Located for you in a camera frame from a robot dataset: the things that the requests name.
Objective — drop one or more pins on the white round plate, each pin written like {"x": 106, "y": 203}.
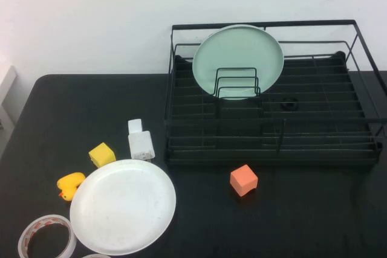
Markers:
{"x": 124, "y": 209}

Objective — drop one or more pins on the mint green round plate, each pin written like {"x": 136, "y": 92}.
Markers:
{"x": 236, "y": 55}

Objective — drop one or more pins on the black plastic drip tray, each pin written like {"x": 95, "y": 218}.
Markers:
{"x": 242, "y": 125}

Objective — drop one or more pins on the small white cube adapter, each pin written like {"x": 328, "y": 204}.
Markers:
{"x": 135, "y": 125}

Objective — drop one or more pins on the large white power adapter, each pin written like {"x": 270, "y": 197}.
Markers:
{"x": 140, "y": 146}

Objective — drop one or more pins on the orange foam cube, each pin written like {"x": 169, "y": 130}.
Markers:
{"x": 243, "y": 181}

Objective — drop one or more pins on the yellow foam cube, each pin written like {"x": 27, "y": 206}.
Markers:
{"x": 102, "y": 153}

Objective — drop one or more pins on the yellow rubber duck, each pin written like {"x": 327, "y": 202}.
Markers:
{"x": 70, "y": 184}

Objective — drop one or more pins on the white tape roll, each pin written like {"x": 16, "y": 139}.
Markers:
{"x": 96, "y": 256}

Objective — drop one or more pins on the tape roll with red print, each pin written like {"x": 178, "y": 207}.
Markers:
{"x": 45, "y": 218}

